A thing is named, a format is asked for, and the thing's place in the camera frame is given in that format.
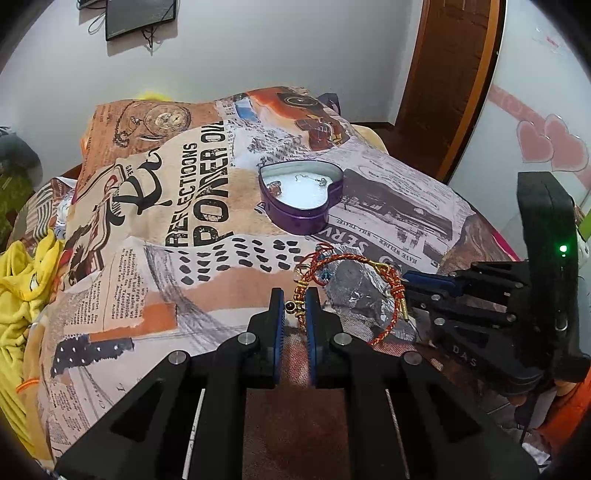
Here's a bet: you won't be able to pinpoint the brown wooden door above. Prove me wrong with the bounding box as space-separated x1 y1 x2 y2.
394 0 505 186

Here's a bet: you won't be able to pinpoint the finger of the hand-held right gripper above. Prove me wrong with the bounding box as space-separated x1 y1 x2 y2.
401 261 533 302
405 287 532 346

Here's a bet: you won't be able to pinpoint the black wall screen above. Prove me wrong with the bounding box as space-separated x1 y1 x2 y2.
105 0 179 42

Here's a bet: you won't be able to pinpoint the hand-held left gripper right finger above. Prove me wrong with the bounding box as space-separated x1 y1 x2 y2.
305 286 541 480

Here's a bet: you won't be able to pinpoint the white wardrobe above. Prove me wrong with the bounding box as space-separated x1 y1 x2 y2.
449 0 591 266

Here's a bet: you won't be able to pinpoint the purple heart-shaped tin box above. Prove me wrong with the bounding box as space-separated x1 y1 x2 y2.
257 160 345 234

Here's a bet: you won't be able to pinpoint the red gold braided bracelet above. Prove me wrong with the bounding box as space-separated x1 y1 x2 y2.
292 244 408 348

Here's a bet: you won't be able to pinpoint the pink heart stickers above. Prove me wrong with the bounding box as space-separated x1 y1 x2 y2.
516 113 591 174

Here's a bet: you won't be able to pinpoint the green cloth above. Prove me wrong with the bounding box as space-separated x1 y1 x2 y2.
0 126 44 252

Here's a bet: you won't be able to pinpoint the person's right forearm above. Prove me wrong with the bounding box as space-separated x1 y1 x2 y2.
538 369 591 460

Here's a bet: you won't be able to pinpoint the black cables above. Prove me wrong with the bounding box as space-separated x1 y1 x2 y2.
78 0 160 52

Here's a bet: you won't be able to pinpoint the yellow cloth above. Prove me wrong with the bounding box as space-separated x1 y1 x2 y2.
0 228 65 462

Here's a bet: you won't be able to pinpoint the printed blanket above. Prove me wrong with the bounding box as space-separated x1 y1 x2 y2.
9 85 525 467

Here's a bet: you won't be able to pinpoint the teal thread bracelet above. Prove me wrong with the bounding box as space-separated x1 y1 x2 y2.
314 243 335 283

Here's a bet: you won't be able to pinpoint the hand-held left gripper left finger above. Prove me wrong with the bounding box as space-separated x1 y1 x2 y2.
54 287 285 480

